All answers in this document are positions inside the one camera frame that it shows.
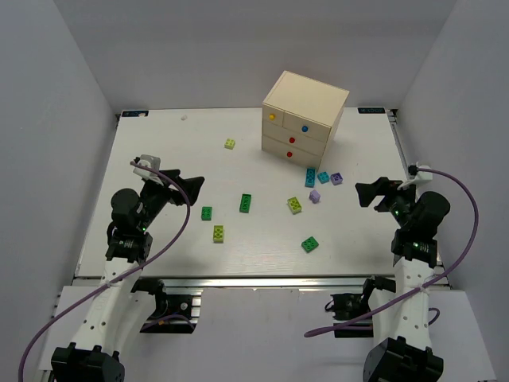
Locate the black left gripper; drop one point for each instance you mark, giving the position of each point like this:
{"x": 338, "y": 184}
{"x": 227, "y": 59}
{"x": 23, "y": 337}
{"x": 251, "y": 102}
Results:
{"x": 173, "y": 187}

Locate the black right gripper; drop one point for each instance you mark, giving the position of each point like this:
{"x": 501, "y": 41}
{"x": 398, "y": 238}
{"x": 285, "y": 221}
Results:
{"x": 385, "y": 195}

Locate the yellow-green lego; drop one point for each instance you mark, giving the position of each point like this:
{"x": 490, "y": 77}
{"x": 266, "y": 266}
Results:
{"x": 294, "y": 205}
{"x": 218, "y": 234}
{"x": 229, "y": 144}

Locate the cream wooden drawer cabinet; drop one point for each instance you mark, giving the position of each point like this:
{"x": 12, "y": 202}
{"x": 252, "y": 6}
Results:
{"x": 300, "y": 117}

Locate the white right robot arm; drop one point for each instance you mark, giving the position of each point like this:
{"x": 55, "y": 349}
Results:
{"x": 402, "y": 347}

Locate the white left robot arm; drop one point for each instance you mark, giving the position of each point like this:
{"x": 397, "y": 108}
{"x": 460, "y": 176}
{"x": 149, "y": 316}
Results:
{"x": 122, "y": 302}

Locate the green square lego left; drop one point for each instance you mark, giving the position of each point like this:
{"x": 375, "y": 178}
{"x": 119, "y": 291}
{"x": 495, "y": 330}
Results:
{"x": 206, "y": 213}

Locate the purple lego right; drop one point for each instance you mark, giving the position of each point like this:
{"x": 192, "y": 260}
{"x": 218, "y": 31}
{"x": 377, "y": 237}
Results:
{"x": 336, "y": 178}

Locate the dark green long lego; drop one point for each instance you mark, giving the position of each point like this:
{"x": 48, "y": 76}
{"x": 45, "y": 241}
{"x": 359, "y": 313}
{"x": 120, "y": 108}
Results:
{"x": 245, "y": 203}

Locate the teal small lego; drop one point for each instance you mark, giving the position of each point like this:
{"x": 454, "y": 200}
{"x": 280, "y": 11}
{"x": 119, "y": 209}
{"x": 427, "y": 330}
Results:
{"x": 323, "y": 177}

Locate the lilac lego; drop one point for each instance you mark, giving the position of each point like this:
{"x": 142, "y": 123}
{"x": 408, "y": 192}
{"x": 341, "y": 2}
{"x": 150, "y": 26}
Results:
{"x": 314, "y": 196}

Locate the teal long lego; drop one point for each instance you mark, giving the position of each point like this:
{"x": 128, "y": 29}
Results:
{"x": 310, "y": 178}

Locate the right blue table label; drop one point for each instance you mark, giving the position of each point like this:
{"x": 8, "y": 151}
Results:
{"x": 371, "y": 110}

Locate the blue table label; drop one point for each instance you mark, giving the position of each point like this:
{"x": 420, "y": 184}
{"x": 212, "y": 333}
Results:
{"x": 134, "y": 114}
{"x": 371, "y": 110}

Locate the green lego near front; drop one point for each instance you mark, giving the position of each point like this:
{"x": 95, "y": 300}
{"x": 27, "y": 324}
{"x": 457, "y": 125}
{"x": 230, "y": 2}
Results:
{"x": 310, "y": 244}

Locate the left blue table label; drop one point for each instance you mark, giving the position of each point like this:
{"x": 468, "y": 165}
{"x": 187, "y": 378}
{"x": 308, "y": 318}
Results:
{"x": 134, "y": 114}

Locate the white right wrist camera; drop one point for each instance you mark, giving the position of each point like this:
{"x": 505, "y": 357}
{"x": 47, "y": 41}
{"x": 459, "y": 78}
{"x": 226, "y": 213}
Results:
{"x": 418, "y": 176}

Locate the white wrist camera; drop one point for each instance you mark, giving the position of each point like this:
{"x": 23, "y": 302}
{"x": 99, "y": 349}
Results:
{"x": 148, "y": 163}
{"x": 418, "y": 176}

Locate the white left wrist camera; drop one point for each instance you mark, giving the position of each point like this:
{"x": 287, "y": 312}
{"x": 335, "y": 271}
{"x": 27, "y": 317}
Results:
{"x": 148, "y": 163}

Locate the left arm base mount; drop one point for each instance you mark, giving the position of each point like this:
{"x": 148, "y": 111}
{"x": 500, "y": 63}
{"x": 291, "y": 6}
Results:
{"x": 171, "y": 306}

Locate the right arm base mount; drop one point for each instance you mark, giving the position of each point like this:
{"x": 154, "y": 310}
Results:
{"x": 347, "y": 306}

